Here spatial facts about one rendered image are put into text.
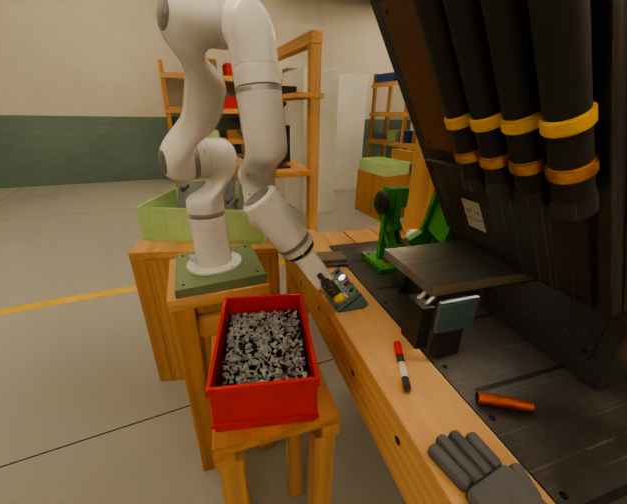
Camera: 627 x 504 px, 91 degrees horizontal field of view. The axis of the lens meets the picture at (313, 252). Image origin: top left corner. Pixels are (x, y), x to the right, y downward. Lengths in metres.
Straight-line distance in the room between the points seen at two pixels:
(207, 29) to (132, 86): 6.81
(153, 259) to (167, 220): 0.20
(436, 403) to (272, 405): 0.31
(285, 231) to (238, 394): 0.33
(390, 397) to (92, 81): 7.44
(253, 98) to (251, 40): 0.09
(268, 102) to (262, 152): 0.09
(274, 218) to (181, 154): 0.41
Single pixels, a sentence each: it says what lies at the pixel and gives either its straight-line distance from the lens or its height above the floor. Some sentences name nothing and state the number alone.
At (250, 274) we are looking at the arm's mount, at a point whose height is 0.89.
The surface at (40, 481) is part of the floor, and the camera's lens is 1.91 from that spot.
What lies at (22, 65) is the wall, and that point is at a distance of 7.86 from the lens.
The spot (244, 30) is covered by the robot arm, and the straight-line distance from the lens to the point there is 0.67.
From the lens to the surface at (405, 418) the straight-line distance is 0.63.
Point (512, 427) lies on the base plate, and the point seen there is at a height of 0.90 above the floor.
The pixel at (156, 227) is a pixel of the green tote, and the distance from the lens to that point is 1.69.
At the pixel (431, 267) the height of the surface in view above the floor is 1.13.
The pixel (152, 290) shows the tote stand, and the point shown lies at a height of 0.59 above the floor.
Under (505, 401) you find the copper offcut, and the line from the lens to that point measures 0.70.
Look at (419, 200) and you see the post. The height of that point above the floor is 1.03.
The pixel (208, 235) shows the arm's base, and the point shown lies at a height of 1.01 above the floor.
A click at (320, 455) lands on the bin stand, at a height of 0.68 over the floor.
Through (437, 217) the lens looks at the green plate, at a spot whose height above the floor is 1.16.
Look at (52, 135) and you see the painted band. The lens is 7.81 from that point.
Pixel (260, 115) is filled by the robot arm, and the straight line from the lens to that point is 0.64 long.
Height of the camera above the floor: 1.38
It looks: 24 degrees down
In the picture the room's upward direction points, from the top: 1 degrees clockwise
